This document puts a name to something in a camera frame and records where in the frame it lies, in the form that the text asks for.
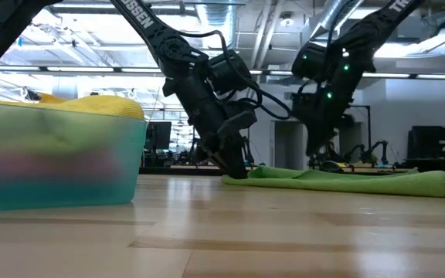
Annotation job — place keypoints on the smooth silver ventilation duct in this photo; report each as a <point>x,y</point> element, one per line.
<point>323,23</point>

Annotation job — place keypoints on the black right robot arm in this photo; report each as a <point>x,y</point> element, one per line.
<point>369,31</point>

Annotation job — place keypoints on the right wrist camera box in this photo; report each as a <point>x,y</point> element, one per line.
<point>309,60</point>

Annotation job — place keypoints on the pink microfiber towel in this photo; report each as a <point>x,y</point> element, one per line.
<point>45,168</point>

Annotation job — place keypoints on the corrugated silver ventilation duct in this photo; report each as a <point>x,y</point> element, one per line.
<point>216,15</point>

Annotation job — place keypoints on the long ceiling light bar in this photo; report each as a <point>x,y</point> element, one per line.
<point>419,75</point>
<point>79,69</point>

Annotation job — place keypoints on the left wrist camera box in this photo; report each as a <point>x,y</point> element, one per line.
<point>228,71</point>

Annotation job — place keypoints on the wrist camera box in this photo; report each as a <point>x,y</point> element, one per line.
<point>309,60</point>
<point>228,71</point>

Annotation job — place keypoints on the black computer monitor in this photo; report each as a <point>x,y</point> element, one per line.
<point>160,135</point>

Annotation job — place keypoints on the black shelf cabinet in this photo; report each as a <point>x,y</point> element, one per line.
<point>439,146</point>

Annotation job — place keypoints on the black metal frame stand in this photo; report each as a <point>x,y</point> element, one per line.
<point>368,127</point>

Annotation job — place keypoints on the round ceiling smoke detector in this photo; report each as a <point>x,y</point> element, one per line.
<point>286,22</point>

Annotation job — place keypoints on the teal translucent plastic bin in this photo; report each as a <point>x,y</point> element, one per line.
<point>52,193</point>

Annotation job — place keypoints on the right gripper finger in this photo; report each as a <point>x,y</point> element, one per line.
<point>318,143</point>

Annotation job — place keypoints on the dark background table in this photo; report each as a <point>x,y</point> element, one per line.
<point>176,170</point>

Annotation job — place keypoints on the black background robot arm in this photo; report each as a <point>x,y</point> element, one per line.
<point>373,150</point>

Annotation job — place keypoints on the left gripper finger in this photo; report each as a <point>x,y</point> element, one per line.
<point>238,158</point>
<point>220,160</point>

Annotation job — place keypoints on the yellow microfiber towel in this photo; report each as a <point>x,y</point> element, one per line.
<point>102,106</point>

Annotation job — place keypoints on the green microfiber towel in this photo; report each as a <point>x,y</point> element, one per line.
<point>361,181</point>

